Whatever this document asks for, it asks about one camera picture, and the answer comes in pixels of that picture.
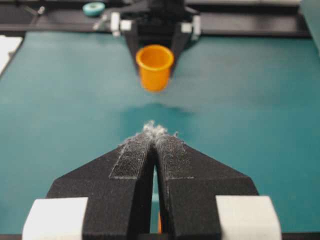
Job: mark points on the orange plastic cup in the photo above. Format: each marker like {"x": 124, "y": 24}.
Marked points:
{"x": 154, "y": 66}

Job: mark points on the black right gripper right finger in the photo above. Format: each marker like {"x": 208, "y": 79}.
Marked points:
{"x": 204, "y": 199}

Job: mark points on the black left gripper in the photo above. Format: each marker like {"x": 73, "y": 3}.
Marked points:
{"x": 164, "y": 22}

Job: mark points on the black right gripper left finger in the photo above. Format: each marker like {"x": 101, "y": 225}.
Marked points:
{"x": 108, "y": 198}

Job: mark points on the teal tape roll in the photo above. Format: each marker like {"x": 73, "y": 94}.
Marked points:
{"x": 93, "y": 9}

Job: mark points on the white paper sheet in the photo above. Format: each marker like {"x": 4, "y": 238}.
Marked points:
{"x": 8, "y": 47}

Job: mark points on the black metal frame rail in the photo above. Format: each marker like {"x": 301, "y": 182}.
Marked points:
{"x": 247, "y": 18}

